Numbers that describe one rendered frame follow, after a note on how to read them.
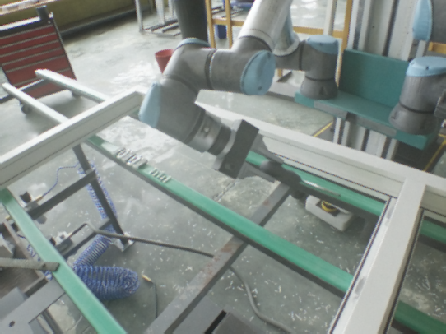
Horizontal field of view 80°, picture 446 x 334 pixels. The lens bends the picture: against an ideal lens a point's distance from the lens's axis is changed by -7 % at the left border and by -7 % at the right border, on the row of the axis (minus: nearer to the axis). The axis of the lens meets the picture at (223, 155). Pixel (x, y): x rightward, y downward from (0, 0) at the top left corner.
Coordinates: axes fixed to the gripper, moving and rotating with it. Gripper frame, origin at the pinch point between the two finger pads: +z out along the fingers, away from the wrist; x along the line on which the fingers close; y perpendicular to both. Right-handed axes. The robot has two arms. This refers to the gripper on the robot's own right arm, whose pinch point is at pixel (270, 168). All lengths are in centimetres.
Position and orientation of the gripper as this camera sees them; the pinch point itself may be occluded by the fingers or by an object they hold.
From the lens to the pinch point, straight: 71.8
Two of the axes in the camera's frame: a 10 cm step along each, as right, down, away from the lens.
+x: 4.3, -9.0, 0.9
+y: 3.5, 0.7, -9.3
